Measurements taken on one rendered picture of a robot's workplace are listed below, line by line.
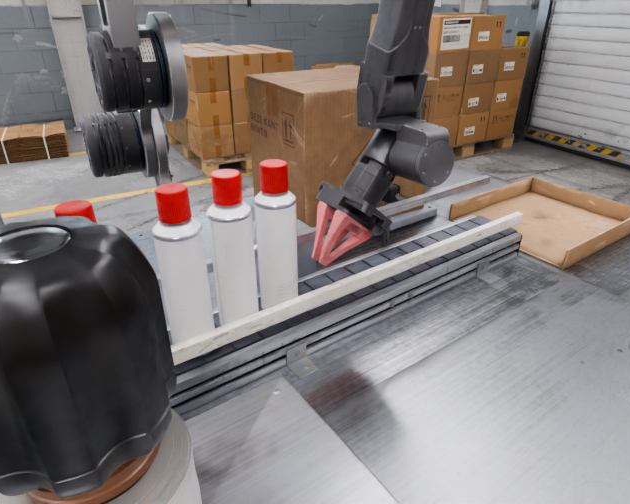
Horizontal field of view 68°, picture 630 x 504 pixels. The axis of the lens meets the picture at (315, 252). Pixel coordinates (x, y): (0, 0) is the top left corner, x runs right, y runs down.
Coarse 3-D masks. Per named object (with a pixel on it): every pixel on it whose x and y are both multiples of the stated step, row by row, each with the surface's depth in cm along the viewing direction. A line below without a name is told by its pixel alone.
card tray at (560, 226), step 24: (504, 192) 110; (528, 192) 115; (552, 192) 111; (576, 192) 107; (456, 216) 102; (504, 216) 102; (528, 216) 102; (552, 216) 102; (576, 216) 102; (600, 216) 102; (624, 216) 100; (528, 240) 92; (552, 240) 92; (576, 240) 92; (600, 240) 88; (552, 264) 84
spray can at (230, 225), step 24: (216, 192) 51; (240, 192) 52; (216, 216) 52; (240, 216) 52; (216, 240) 53; (240, 240) 53; (216, 264) 55; (240, 264) 55; (216, 288) 57; (240, 288) 56; (240, 312) 58
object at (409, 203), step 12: (468, 180) 85; (480, 180) 86; (432, 192) 80; (444, 192) 81; (456, 192) 83; (396, 204) 75; (408, 204) 77; (420, 204) 78; (312, 228) 67; (300, 240) 66
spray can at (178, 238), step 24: (168, 192) 46; (168, 216) 47; (168, 240) 47; (192, 240) 49; (168, 264) 49; (192, 264) 50; (168, 288) 51; (192, 288) 51; (168, 312) 53; (192, 312) 52; (192, 336) 54
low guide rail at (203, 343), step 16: (496, 224) 80; (512, 224) 83; (448, 240) 74; (464, 240) 76; (416, 256) 70; (432, 256) 73; (368, 272) 66; (384, 272) 67; (400, 272) 69; (320, 288) 62; (336, 288) 62; (352, 288) 64; (288, 304) 59; (304, 304) 60; (320, 304) 62; (240, 320) 56; (256, 320) 56; (272, 320) 58; (208, 336) 53; (224, 336) 54; (240, 336) 56; (176, 352) 51; (192, 352) 53
